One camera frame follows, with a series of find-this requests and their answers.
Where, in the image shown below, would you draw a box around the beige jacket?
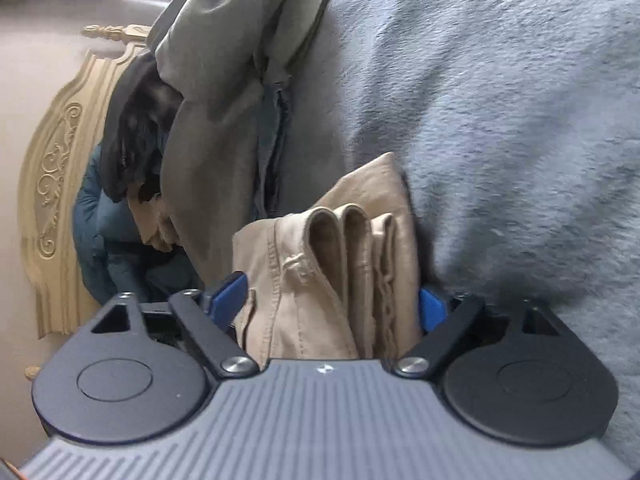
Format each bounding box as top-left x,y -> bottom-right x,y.
126,184 -> 177,254

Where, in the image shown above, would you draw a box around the beige pants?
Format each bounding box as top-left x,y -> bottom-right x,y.
232,152 -> 424,368

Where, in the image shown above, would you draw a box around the grey fleece blanket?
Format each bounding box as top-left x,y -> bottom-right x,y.
277,0 -> 640,476

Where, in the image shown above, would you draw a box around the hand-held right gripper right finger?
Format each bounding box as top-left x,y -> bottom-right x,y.
391,287 -> 572,381

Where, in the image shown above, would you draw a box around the cream ornate headboard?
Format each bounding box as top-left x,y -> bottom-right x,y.
17,24 -> 152,342

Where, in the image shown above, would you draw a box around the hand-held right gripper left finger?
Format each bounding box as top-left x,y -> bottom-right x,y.
90,270 -> 249,379

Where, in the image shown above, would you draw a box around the olive-grey garment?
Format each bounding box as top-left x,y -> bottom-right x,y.
149,0 -> 351,293

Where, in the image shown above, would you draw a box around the black cloth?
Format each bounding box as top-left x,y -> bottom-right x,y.
101,51 -> 184,204

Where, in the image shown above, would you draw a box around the dark blue quilted jacket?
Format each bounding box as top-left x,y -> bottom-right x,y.
72,144 -> 203,307

